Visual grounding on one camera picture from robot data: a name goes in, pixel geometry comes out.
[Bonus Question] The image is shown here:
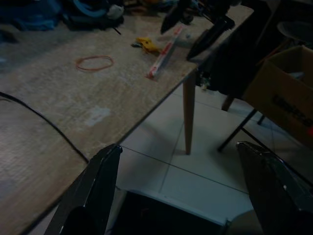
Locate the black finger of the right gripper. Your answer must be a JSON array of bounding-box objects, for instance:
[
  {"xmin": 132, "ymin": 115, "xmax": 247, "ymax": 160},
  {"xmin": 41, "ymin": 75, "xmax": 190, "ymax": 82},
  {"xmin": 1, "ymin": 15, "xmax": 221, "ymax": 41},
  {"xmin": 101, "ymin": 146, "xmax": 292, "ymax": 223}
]
[
  {"xmin": 160, "ymin": 0, "xmax": 196, "ymax": 35},
  {"xmin": 186, "ymin": 16, "xmax": 236, "ymax": 61}
]

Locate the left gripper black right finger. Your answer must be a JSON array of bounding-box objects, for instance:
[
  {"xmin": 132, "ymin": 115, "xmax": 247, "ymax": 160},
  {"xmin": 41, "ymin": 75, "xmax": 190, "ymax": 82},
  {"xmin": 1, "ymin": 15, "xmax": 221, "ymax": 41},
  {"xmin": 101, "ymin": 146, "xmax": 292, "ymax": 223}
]
[{"xmin": 236, "ymin": 141, "xmax": 313, "ymax": 235}]

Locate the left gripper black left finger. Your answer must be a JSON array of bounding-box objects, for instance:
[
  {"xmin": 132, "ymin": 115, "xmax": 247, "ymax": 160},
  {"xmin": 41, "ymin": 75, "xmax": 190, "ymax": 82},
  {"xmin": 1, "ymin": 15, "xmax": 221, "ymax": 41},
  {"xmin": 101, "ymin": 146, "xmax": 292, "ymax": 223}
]
[{"xmin": 44, "ymin": 143, "xmax": 123, "ymax": 235}]

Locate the black rubbish bin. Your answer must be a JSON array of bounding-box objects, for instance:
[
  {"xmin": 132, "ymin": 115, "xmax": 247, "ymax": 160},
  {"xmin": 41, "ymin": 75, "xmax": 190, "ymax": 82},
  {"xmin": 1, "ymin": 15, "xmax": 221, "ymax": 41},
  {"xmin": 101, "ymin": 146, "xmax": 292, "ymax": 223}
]
[{"xmin": 116, "ymin": 190, "xmax": 229, "ymax": 235}]

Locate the black folding chair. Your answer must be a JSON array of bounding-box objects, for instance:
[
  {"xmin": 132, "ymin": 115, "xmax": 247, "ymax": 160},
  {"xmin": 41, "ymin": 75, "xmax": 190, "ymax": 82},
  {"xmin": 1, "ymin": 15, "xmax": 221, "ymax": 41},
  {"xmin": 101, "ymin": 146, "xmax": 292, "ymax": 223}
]
[{"xmin": 199, "ymin": 14, "xmax": 298, "ymax": 152}]

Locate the long red white packet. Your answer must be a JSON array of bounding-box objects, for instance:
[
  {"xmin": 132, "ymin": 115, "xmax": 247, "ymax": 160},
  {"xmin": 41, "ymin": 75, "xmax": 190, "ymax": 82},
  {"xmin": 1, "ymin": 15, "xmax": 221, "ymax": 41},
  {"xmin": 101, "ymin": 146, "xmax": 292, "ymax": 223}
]
[{"xmin": 146, "ymin": 24, "xmax": 184, "ymax": 79}]

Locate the yellow crumpled wrapper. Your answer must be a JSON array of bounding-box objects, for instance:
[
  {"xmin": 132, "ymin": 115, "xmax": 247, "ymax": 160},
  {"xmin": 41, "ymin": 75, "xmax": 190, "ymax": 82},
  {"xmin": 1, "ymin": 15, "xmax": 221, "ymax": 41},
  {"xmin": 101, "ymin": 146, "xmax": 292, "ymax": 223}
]
[{"xmin": 132, "ymin": 37, "xmax": 162, "ymax": 54}]

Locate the grey plush toy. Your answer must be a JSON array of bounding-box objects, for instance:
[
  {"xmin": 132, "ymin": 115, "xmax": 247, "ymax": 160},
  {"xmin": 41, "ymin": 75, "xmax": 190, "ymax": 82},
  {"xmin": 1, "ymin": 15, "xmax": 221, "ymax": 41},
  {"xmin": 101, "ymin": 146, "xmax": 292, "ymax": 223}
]
[{"xmin": 106, "ymin": 4, "xmax": 125, "ymax": 20}]

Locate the wooden table leg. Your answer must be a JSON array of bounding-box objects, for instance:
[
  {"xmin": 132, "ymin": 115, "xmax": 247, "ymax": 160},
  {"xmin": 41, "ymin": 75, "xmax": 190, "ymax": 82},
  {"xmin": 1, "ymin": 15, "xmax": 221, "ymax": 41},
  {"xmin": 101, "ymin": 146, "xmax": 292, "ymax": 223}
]
[{"xmin": 182, "ymin": 70, "xmax": 197, "ymax": 156}]

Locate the black backpack light blue trim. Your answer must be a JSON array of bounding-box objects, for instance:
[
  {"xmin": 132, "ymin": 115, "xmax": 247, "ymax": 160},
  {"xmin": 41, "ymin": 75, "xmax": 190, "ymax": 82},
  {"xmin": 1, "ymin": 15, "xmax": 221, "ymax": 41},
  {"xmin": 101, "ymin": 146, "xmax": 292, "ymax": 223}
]
[{"xmin": 61, "ymin": 0, "xmax": 125, "ymax": 31}]

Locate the brown cardboard box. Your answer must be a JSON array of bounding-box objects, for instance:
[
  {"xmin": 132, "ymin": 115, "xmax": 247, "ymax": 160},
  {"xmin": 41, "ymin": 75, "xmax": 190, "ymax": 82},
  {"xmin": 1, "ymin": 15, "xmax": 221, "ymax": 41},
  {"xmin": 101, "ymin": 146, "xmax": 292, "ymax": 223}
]
[{"xmin": 243, "ymin": 45, "xmax": 313, "ymax": 149}]

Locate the orange rubber band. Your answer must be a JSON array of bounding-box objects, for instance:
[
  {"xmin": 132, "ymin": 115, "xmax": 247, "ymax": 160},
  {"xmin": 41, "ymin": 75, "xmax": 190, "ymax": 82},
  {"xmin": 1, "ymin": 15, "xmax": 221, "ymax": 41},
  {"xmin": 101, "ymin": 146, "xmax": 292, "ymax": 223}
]
[{"xmin": 75, "ymin": 55, "xmax": 114, "ymax": 72}]

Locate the blue bag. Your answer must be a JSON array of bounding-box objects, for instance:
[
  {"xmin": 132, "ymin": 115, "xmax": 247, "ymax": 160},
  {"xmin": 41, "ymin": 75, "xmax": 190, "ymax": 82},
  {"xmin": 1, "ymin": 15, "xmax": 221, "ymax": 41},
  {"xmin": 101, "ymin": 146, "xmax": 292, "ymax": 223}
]
[{"xmin": 0, "ymin": 0, "xmax": 63, "ymax": 31}]

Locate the black cable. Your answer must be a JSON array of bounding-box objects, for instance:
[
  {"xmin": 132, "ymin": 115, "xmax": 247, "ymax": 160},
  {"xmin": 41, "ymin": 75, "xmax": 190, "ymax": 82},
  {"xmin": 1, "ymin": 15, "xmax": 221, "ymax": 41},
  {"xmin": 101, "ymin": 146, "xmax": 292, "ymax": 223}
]
[{"xmin": 0, "ymin": 92, "xmax": 90, "ymax": 164}]

